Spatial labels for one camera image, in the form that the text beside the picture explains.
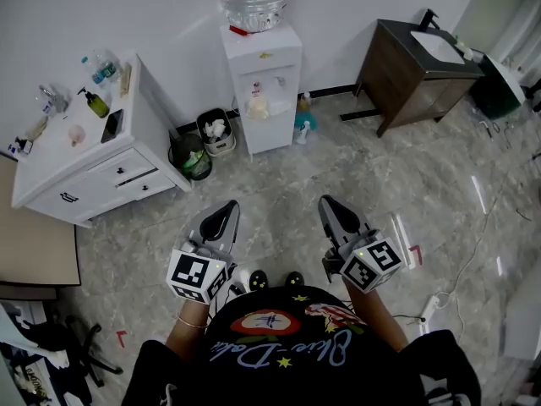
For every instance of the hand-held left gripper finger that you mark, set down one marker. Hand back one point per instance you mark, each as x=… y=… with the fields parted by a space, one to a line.
x=198 y=228
x=233 y=226

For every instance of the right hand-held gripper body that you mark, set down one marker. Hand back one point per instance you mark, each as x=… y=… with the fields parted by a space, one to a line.
x=372 y=264

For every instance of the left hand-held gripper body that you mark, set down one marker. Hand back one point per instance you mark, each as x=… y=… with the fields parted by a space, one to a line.
x=190 y=271

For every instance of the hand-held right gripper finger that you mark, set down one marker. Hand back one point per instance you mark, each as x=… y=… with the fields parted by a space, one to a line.
x=326 y=218
x=357 y=224

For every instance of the white water dispenser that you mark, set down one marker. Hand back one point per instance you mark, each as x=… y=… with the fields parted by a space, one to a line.
x=270 y=138

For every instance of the person's right forearm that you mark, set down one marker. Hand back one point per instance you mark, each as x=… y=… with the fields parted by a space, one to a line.
x=376 y=319

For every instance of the person's left forearm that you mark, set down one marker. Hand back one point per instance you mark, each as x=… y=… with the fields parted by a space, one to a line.
x=188 y=334

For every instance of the clear plastic water bottle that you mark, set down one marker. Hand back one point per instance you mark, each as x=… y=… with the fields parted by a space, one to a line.
x=111 y=67
x=97 y=73

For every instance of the person's black shoe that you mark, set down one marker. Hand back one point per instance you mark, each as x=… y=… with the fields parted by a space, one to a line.
x=258 y=280
x=294 y=278

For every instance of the black mesh waste bin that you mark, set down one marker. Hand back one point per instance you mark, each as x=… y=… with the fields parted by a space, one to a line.
x=190 y=159

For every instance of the white power strip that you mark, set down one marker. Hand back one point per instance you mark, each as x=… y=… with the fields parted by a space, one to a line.
x=429 y=308

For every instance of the white waste bin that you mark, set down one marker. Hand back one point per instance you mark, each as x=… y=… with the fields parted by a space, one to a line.
x=217 y=135

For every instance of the teal cleaning bottle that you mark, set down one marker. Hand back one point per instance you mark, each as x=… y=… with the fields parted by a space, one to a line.
x=305 y=121

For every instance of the yellow spray bottle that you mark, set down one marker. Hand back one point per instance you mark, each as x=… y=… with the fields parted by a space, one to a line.
x=304 y=101

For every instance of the person's black printed t-shirt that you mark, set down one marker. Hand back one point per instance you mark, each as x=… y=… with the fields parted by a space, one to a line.
x=296 y=362

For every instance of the white drawer cabinet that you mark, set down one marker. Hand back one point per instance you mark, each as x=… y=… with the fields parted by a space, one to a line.
x=84 y=180

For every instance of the black office chair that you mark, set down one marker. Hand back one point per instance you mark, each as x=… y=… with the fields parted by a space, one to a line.
x=80 y=345

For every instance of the black phone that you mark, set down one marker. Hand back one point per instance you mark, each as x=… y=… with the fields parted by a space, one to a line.
x=112 y=126

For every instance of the dark wooden vanity cabinet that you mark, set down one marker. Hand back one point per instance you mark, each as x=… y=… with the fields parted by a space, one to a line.
x=397 y=87

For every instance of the pink round object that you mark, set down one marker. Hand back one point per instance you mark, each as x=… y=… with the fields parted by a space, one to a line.
x=77 y=134

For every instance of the green pump soap bottle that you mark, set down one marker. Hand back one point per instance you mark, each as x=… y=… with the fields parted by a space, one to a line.
x=98 y=106

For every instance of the wooden box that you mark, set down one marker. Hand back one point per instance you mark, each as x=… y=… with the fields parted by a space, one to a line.
x=125 y=79

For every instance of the beige brush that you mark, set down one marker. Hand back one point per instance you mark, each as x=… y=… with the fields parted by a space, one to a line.
x=38 y=128

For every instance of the chrome faucet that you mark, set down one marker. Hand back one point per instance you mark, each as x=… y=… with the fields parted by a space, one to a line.
x=57 y=97

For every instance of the white sink basin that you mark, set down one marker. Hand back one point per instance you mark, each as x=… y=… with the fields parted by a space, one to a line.
x=437 y=47

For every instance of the small blue white box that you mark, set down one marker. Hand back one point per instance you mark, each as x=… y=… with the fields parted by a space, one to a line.
x=22 y=146

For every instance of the white soap dispenser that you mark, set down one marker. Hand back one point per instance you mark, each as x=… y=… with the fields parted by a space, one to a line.
x=465 y=49

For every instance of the black faucet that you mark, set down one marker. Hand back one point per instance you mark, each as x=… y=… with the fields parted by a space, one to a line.
x=427 y=18

